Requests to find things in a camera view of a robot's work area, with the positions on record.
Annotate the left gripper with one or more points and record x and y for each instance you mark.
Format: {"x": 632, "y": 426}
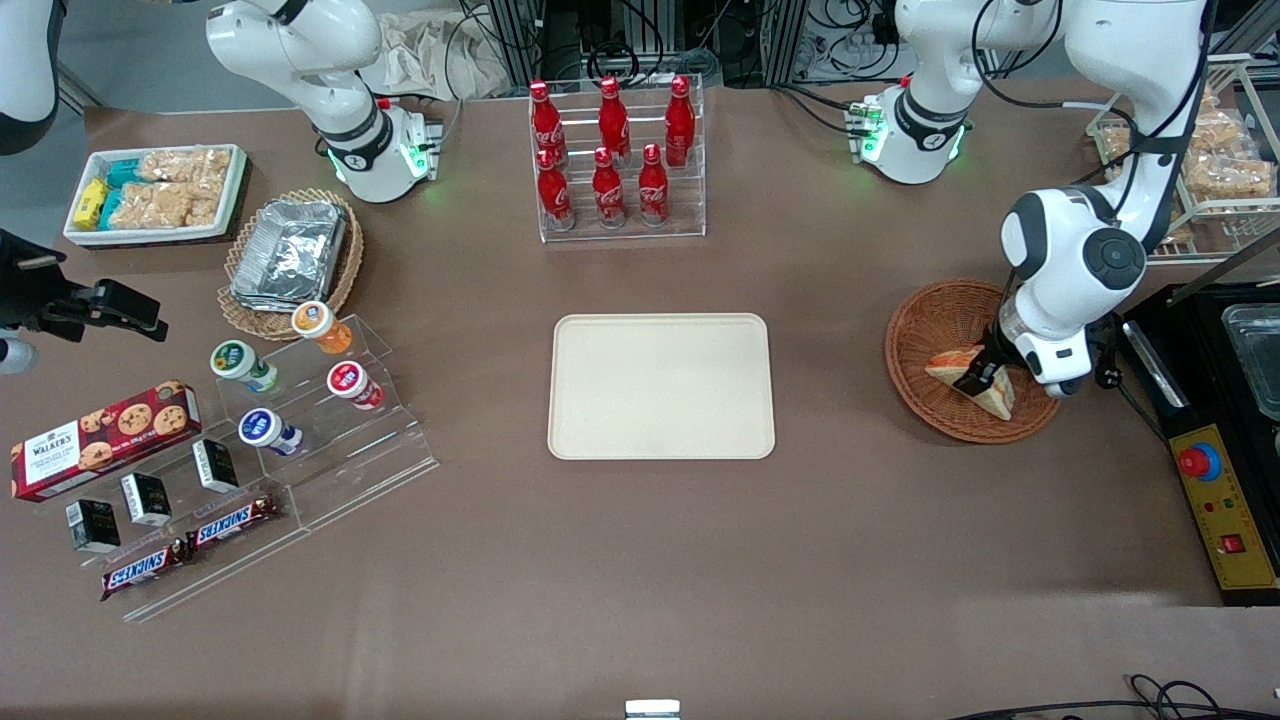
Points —
{"x": 997, "y": 359}

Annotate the yellow snack packet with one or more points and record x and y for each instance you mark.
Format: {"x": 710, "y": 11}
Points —
{"x": 90, "y": 203}

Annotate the green lid yogurt cup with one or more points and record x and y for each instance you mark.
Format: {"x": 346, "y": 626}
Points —
{"x": 240, "y": 362}

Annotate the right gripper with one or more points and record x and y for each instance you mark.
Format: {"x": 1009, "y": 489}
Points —
{"x": 30, "y": 288}

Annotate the clear glass container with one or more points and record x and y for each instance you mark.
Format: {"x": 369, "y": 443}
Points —
{"x": 1258, "y": 360}

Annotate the Snickers chocolate bar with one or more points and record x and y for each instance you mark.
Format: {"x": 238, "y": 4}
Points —
{"x": 232, "y": 522}
{"x": 145, "y": 570}

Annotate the light wicker basket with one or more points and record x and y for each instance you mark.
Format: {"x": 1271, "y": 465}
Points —
{"x": 345, "y": 265}

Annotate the blue lid yogurt cup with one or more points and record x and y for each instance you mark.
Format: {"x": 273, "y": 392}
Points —
{"x": 265, "y": 430}

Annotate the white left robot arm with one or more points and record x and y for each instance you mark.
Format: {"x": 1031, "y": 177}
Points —
{"x": 1075, "y": 250}

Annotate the teal snack packet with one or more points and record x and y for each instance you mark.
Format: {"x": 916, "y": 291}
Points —
{"x": 110, "y": 208}
{"x": 124, "y": 173}

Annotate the yellow control panel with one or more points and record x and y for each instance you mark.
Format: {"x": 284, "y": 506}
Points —
{"x": 1235, "y": 520}

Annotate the aluminium foil container stack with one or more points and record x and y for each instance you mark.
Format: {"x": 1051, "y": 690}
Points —
{"x": 290, "y": 250}

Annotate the clear bagged cracker packet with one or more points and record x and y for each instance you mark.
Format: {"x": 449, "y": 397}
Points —
{"x": 1118, "y": 147}
{"x": 1230, "y": 177}
{"x": 1225, "y": 130}

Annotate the white rectangular snack tray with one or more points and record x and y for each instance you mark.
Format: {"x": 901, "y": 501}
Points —
{"x": 232, "y": 195}

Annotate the clear acrylic stepped stand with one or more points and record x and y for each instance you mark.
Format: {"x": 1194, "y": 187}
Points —
{"x": 210, "y": 575}
{"x": 350, "y": 460}

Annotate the orange lid yogurt cup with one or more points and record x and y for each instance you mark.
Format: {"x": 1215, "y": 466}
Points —
{"x": 318, "y": 325}

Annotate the black appliance housing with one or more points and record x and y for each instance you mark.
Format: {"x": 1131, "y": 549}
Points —
{"x": 1205, "y": 390}

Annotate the red Walkers cookie box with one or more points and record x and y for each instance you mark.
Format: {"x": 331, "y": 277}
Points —
{"x": 100, "y": 440}

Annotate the clear acrylic bottle rack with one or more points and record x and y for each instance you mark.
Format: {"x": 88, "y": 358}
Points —
{"x": 690, "y": 205}

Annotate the red cola bottle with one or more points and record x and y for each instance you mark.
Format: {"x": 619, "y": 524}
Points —
{"x": 653, "y": 190}
{"x": 608, "y": 195}
{"x": 679, "y": 115}
{"x": 612, "y": 115}
{"x": 546, "y": 120}
{"x": 554, "y": 195}

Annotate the grey metal bar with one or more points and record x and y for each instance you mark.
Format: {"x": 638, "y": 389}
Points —
{"x": 1225, "y": 268}

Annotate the brown wicker basket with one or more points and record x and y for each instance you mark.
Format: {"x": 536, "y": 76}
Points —
{"x": 940, "y": 310}

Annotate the rice cracker packet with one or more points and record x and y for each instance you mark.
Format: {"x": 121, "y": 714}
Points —
{"x": 150, "y": 205}
{"x": 185, "y": 164}
{"x": 204, "y": 203}

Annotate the small white metal bracket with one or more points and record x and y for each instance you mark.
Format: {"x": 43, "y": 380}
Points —
{"x": 652, "y": 710}

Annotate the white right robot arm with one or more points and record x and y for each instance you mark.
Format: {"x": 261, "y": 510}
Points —
{"x": 320, "y": 60}

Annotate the red emergency stop button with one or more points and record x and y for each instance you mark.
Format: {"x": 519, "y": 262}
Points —
{"x": 1199, "y": 462}

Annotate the beige cloth bag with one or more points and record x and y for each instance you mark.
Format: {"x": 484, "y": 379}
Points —
{"x": 430, "y": 55}

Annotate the small black box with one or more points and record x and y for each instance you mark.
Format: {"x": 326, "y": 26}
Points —
{"x": 146, "y": 499}
{"x": 93, "y": 525}
{"x": 215, "y": 465}

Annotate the beige plastic tray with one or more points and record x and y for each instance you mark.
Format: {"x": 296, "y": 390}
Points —
{"x": 660, "y": 385}

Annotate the triangular sandwich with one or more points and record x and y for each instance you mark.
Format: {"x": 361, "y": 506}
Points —
{"x": 945, "y": 363}

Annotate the red lid yogurt cup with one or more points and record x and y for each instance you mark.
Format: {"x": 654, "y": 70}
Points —
{"x": 352, "y": 383}

